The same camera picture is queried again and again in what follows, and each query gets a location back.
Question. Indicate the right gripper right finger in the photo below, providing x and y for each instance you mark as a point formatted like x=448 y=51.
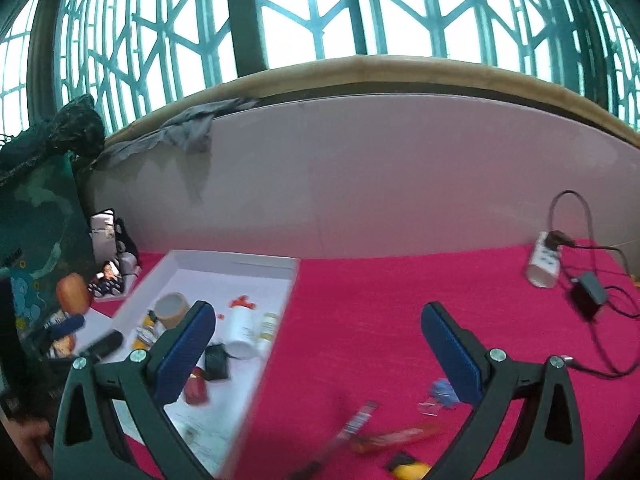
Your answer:
x=546 y=442

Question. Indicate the brown packing tape roll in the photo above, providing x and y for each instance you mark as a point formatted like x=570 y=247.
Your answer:
x=170 y=309

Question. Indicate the white cardboard box tray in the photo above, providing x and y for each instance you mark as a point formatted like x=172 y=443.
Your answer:
x=215 y=339

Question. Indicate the yellow eye drop bottle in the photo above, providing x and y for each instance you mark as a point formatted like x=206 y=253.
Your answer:
x=266 y=334

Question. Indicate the blue binder clip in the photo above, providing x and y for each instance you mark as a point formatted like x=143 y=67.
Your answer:
x=441 y=396

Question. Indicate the white pill bottle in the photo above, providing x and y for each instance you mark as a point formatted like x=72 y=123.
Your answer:
x=239 y=338

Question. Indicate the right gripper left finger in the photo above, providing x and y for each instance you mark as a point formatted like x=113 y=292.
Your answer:
x=88 y=440

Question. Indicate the orange round object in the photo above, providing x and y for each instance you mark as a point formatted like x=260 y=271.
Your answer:
x=73 y=294

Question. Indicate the black power adapter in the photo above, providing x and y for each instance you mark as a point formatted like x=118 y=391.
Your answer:
x=588 y=295

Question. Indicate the red felt mat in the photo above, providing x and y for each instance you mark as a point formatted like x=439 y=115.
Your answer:
x=349 y=332

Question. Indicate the yellow black marker tube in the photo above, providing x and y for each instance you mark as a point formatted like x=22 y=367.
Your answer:
x=147 y=333

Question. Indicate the yellow black lighter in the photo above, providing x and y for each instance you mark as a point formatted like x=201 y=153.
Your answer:
x=403 y=466

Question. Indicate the left hand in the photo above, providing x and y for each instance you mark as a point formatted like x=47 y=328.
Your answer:
x=27 y=437

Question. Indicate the dark green bag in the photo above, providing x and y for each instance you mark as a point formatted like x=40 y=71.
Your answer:
x=45 y=234

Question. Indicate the white power strip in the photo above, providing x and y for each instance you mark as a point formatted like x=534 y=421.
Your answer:
x=543 y=267

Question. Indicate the doll figure packet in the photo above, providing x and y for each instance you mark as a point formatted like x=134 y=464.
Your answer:
x=116 y=255

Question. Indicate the grey cloth on ledge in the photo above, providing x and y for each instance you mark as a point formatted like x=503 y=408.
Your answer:
x=189 y=131

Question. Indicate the orange broken shell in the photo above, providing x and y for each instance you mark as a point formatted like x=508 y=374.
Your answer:
x=63 y=347

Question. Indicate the red lighter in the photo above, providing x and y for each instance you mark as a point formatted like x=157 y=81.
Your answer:
x=394 y=439

